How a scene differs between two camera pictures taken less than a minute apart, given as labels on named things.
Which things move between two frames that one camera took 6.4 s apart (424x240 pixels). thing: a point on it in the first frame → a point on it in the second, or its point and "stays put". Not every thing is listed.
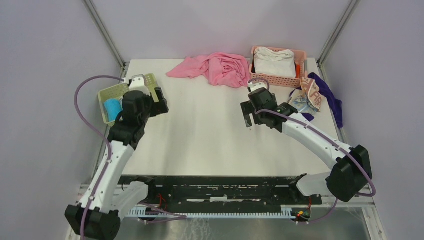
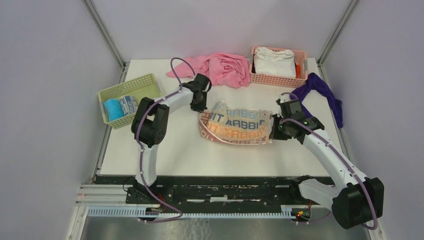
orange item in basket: (298, 71) stays put
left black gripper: (157, 107) → (201, 107)
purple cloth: (335, 104) stays put
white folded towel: (280, 63) stays put
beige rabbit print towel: (308, 99) → (236, 126)
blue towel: (113, 107) stays put
